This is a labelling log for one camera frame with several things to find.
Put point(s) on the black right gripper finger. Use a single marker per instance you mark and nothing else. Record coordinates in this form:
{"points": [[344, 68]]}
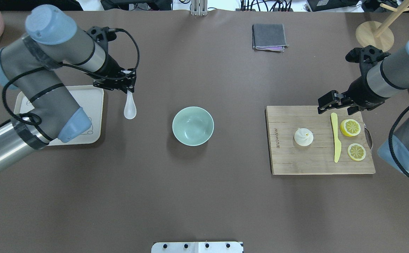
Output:
{"points": [[354, 109], [331, 100]]}

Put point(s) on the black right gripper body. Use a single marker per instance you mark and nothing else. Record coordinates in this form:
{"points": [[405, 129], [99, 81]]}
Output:
{"points": [[361, 90]]}

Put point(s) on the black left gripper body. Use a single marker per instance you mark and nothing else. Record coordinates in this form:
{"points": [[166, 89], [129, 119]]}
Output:
{"points": [[112, 68]]}

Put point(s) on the white ceramic spoon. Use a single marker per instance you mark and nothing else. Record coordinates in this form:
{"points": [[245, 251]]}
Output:
{"points": [[130, 110]]}

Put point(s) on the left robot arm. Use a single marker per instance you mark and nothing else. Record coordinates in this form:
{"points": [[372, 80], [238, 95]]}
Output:
{"points": [[41, 108]]}

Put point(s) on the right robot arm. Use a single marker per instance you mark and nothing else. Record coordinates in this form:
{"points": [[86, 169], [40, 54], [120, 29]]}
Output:
{"points": [[382, 76]]}

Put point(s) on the mint green bowl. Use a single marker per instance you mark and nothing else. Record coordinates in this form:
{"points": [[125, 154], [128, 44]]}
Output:
{"points": [[193, 126]]}

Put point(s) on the thick lemon slice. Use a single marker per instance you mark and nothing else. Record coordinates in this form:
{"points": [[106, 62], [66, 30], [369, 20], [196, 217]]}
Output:
{"points": [[350, 127]]}

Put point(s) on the cream rabbit tray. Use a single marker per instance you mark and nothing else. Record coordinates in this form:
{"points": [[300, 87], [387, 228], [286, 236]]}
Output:
{"points": [[91, 99]]}

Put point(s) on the yellow plastic knife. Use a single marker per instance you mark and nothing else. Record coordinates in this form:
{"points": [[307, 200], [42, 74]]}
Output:
{"points": [[336, 141]]}

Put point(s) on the thin lemon slice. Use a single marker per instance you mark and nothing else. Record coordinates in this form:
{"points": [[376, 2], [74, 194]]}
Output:
{"points": [[356, 152]]}

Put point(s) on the bamboo cutting board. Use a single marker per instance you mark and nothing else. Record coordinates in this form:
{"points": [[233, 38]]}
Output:
{"points": [[289, 158]]}

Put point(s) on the wooden stand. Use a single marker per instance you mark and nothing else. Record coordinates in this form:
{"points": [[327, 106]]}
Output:
{"points": [[378, 34]]}

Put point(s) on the folded grey cloth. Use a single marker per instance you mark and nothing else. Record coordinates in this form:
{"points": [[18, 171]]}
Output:
{"points": [[269, 37]]}

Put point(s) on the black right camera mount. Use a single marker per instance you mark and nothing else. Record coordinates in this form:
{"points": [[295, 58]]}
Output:
{"points": [[366, 57]]}

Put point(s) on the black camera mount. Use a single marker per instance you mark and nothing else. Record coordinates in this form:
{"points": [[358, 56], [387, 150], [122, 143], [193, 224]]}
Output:
{"points": [[366, 57], [102, 35]]}

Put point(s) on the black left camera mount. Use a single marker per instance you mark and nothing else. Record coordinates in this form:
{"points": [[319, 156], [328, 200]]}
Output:
{"points": [[102, 35]]}

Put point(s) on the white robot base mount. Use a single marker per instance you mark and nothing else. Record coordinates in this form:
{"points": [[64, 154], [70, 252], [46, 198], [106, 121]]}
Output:
{"points": [[198, 247]]}

